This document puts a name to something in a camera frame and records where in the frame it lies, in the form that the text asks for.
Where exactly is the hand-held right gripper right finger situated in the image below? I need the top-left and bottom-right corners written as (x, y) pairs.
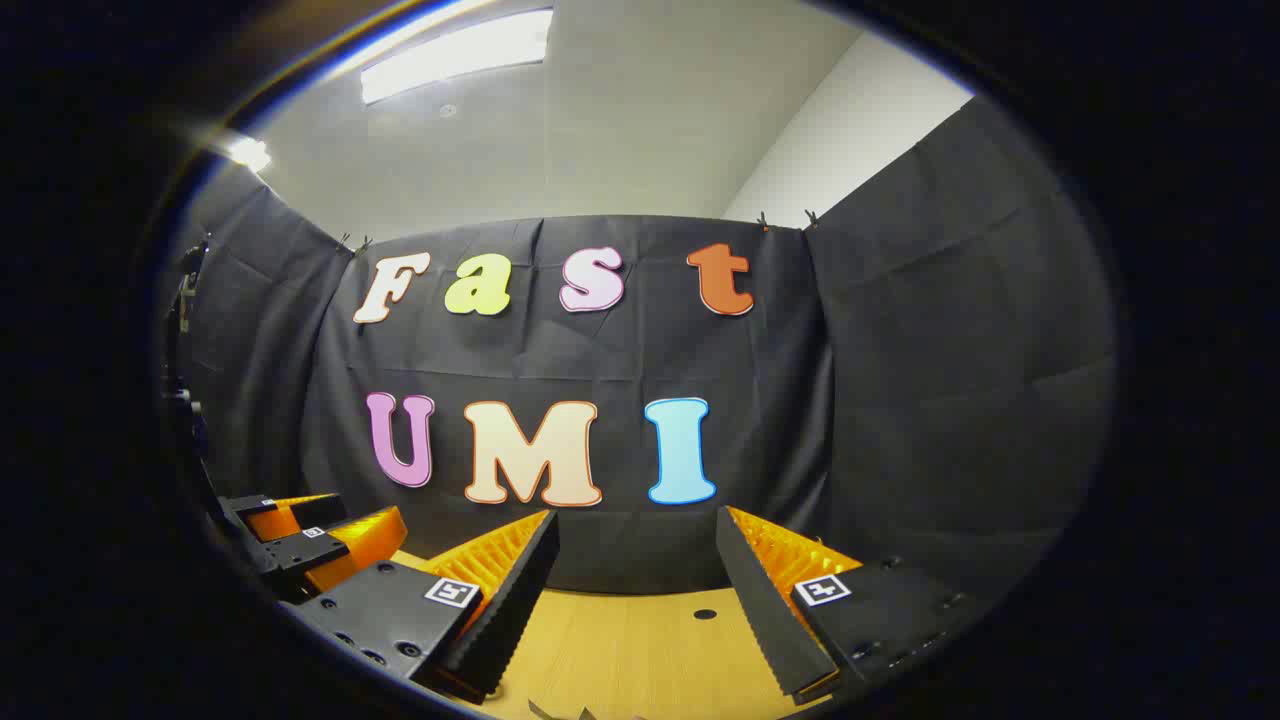
top-left (714, 504), bottom-right (983, 703)

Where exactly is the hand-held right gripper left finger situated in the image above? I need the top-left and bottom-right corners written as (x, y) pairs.
top-left (288, 508), bottom-right (561, 704)

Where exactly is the black backdrop cloth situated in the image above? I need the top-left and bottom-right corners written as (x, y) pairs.
top-left (165, 95), bottom-right (1119, 601)

